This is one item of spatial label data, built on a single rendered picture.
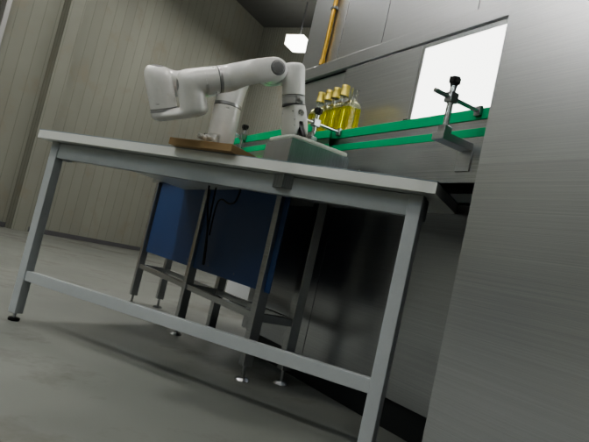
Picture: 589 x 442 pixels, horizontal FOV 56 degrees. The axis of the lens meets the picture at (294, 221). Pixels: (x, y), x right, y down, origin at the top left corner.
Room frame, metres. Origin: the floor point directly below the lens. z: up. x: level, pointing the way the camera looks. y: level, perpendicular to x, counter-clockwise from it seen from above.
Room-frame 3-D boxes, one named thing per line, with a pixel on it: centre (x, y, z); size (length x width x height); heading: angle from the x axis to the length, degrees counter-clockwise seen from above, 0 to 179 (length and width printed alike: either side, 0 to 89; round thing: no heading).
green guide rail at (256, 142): (2.72, 0.45, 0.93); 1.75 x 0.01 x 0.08; 30
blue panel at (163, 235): (2.74, 0.36, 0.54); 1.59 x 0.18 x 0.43; 30
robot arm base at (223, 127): (1.88, 0.32, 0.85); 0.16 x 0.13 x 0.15; 147
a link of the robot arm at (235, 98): (1.90, 0.32, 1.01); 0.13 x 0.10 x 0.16; 32
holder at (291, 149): (1.81, -0.01, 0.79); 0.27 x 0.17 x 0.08; 120
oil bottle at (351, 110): (2.04, -0.11, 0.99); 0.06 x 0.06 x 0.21; 31
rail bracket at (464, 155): (1.40, -0.34, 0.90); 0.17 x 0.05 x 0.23; 120
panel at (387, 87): (1.96, -0.31, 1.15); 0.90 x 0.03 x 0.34; 30
